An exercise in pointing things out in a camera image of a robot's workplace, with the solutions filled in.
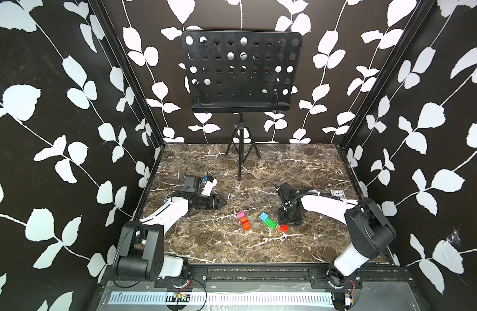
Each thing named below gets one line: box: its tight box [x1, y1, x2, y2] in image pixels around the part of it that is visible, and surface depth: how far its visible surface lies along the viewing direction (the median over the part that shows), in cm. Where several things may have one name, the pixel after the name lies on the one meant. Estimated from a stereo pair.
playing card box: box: [330, 189, 347, 200], surface depth 100 cm
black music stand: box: [181, 31, 303, 181], surface depth 66 cm
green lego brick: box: [263, 217, 277, 230], surface depth 89 cm
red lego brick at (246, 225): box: [241, 220, 251, 231], surface depth 88 cm
